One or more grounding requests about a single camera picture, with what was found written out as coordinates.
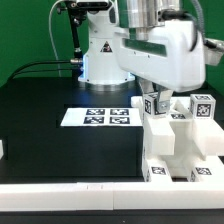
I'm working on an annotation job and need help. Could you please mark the white chair seat part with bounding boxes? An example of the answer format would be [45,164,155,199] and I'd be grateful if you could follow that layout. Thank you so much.
[143,103,218,178]

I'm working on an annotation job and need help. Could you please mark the black cables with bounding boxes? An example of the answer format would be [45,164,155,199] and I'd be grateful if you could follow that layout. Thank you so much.
[7,59,84,83]

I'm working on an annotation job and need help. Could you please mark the white part at left edge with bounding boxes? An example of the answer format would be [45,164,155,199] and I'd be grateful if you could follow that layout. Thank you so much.
[0,140,4,160]

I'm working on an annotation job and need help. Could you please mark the white long chair side front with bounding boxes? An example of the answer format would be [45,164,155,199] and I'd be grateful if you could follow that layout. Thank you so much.
[131,96,224,158]

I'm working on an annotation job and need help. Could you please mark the small white tagged block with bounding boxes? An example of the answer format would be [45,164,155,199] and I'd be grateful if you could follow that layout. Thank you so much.
[143,92,165,116]

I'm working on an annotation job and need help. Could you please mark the grey cable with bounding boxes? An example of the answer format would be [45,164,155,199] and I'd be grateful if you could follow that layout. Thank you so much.
[48,0,68,78]

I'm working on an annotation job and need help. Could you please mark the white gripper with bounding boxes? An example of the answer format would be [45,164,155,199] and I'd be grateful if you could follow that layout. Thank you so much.
[113,20,205,112]

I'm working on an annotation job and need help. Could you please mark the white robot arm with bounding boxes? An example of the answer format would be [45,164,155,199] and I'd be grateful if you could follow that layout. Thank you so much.
[77,0,205,112]

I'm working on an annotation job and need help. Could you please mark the white chair back panel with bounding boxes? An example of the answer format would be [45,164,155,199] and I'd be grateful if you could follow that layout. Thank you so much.
[61,108,142,127]

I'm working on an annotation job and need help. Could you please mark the black camera stand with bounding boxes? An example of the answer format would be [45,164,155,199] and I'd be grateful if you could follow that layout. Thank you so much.
[56,0,112,59]

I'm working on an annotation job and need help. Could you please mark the small white tagged cube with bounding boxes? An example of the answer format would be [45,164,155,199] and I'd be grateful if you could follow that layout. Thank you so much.
[190,94,216,119]

